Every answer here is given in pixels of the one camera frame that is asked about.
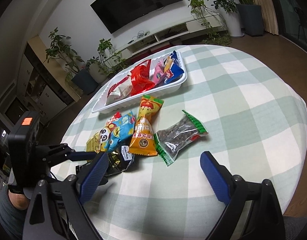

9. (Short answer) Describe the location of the potted tree in dark pot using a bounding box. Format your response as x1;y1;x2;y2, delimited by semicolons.
45;27;99;95

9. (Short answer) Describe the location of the green checked tablecloth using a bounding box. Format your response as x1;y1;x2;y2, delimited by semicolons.
61;44;307;240

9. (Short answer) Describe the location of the small plant in grey pot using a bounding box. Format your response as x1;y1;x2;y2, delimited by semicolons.
86;56;106;84

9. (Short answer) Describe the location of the clear cat print snack packet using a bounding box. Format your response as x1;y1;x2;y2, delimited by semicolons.
150;56;166;67

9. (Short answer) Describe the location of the trailing vine plant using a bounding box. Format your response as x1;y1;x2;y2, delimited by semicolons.
187;0;231;47
97;39;129;77

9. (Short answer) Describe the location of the large leaf plant in dark pot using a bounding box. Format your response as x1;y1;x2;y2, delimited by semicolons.
210;0;265;37

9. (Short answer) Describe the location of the light blue panda snack packet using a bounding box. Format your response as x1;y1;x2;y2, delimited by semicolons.
100;110;136;153

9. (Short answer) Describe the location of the dark blue cookie bag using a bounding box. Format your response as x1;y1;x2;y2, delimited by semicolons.
163;51;185;85

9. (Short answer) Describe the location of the beige curtain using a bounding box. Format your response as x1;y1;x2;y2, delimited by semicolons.
248;0;280;35

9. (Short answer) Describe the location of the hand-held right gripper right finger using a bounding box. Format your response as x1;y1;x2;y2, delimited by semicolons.
200;151;286;240

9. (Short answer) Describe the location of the bushy plant in white pot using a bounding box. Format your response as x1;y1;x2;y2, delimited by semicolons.
207;0;244;38

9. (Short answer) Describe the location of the gold snack packet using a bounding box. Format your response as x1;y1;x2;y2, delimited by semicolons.
86;131;104;153

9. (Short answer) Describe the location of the white plastic tray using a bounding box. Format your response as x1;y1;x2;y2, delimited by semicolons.
91;51;188;113

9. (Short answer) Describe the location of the grey cable bundle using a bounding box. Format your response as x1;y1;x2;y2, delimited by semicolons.
128;30;151;44

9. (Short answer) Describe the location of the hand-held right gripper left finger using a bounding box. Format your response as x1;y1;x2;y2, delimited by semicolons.
22;152;109;240

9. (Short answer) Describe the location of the green edged clear seed packet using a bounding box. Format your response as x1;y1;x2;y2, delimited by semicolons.
153;109;209;167

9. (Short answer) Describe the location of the orange snack packet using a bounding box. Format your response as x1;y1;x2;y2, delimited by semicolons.
128;94;164;157

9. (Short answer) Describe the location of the white television cabinet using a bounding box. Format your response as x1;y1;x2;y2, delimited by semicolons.
118;14;225;58

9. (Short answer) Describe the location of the person's left forearm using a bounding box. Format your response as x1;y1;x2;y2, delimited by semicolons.
0;185;31;240

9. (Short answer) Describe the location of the wooden display cabinet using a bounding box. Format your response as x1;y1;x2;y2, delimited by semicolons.
0;36;76;135

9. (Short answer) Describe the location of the black wall television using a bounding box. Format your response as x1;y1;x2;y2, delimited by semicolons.
90;0;184;34

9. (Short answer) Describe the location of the pink snack packet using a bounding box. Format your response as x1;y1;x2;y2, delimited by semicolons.
153;61;170;85

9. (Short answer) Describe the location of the white and red snack bag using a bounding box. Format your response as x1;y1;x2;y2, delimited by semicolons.
106;75;134;105

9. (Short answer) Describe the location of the black snack packet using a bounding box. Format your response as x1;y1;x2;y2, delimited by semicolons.
106;145;136;178

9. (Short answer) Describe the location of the large red snack bag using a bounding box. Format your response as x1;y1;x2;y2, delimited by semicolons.
130;60;156;97

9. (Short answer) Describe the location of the glass sliding door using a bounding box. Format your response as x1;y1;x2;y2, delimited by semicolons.
266;0;307;55

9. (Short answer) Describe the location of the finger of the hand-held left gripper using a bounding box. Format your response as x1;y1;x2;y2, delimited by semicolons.
75;164;94;174
42;143;101;167

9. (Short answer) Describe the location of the clear yellow snack packet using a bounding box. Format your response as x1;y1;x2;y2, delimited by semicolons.
163;57;175;72

